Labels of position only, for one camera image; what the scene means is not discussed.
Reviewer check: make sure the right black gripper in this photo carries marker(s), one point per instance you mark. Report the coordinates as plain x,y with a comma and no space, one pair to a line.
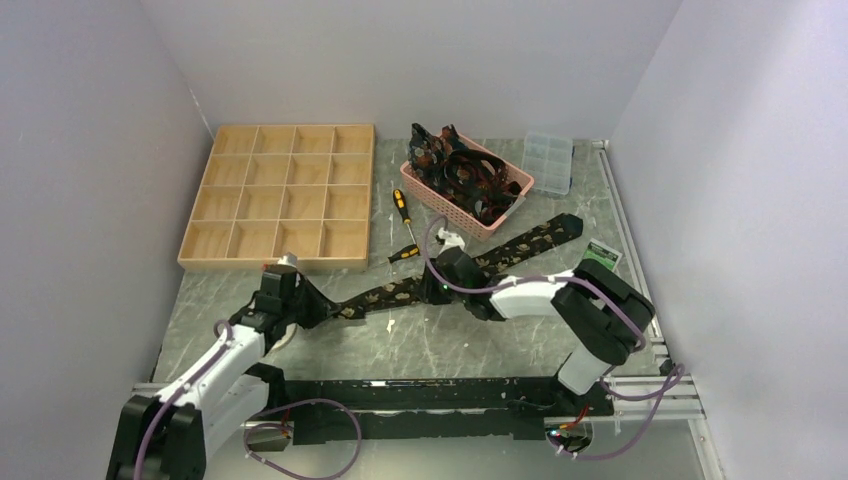
429,292

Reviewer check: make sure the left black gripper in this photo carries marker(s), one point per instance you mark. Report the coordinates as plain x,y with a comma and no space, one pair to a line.
295,285

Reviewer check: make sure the black gold patterned tie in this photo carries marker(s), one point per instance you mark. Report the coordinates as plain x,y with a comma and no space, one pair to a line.
557,231

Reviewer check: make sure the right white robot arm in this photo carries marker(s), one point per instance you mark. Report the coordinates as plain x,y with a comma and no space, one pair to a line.
608,316

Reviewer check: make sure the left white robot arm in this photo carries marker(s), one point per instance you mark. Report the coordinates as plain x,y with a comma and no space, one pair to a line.
174,433

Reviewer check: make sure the white tape roll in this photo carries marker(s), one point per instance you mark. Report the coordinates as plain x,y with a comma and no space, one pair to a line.
286,338

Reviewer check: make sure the pile of patterned ties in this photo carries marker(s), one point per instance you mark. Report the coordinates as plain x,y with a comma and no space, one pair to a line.
475,181

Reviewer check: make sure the pink plastic basket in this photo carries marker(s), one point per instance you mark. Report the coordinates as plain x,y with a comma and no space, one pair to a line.
455,215

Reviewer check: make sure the lower black yellow screwdriver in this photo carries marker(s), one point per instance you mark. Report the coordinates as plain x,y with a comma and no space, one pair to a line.
404,253

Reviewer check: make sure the black yellow screwdriver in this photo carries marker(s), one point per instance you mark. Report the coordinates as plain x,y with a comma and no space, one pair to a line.
404,253
401,204

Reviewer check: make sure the upper black yellow screwdriver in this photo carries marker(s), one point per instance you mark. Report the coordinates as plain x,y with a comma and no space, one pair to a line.
401,204

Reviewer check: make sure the wooden compartment tray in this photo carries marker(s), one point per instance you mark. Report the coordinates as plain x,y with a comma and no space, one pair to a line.
272,190

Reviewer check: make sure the green screw bit box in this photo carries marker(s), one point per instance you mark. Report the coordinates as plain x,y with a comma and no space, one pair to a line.
603,253

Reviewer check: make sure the clear plastic organizer box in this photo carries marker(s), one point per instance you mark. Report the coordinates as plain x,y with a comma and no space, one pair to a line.
548,159

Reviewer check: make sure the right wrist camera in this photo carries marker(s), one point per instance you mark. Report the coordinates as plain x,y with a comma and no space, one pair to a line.
448,239

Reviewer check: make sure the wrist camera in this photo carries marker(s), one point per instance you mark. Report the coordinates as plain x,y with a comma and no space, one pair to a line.
448,239
288,260

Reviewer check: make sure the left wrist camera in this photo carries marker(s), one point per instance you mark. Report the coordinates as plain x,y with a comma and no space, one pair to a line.
288,260

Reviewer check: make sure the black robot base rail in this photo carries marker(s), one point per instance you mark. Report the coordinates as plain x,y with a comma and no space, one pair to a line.
522,408

